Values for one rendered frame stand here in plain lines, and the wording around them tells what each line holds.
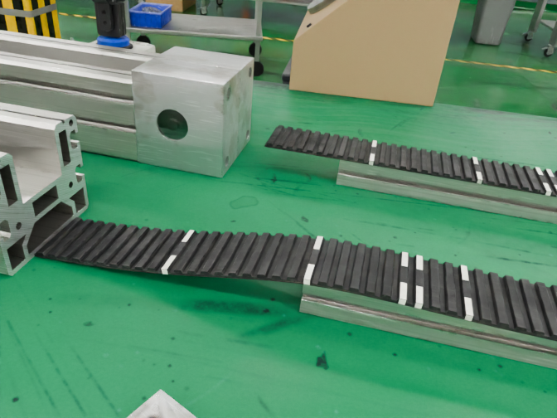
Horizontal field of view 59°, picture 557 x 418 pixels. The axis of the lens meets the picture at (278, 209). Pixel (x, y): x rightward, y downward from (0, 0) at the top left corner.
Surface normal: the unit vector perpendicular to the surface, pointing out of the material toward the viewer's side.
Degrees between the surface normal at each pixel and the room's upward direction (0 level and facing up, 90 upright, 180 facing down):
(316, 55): 90
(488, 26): 94
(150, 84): 90
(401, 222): 0
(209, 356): 0
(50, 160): 90
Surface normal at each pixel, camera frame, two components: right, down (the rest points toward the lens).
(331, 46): -0.13, 0.52
